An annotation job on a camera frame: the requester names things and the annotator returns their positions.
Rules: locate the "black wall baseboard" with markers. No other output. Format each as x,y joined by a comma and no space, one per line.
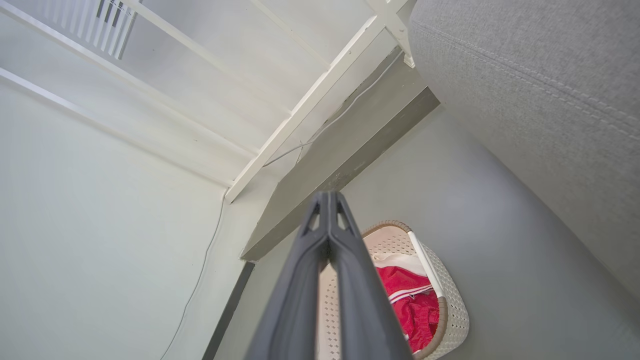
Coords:
227,315

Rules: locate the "grey fabric sofa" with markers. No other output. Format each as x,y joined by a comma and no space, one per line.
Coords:
540,125

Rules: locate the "white slatted grille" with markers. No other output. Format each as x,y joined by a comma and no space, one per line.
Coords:
107,25

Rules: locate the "white wooden railing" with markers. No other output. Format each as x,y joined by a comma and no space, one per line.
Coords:
310,100

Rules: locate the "white perforated plastic laundry basket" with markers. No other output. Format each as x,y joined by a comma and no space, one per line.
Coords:
452,310

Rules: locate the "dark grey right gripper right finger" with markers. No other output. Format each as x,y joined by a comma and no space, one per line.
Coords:
365,310

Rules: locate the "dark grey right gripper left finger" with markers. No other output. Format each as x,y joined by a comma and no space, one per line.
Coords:
295,300

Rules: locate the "red garment with white trim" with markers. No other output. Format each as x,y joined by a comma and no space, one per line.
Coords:
417,310

